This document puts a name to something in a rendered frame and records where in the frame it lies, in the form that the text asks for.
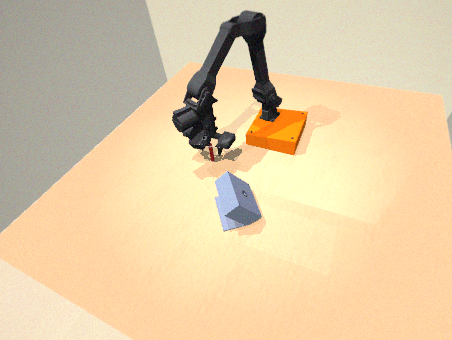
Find light blue sloped panel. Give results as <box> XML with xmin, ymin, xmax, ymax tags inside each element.
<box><xmin>214</xmin><ymin>171</ymin><xmax>262</xmax><ymax>231</ymax></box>

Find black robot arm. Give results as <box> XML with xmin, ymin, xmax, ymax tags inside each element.
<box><xmin>172</xmin><ymin>11</ymin><xmax>282</xmax><ymax>150</ymax></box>

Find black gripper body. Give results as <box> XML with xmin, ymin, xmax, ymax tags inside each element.
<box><xmin>182</xmin><ymin>116</ymin><xmax>236</xmax><ymax>149</ymax></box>

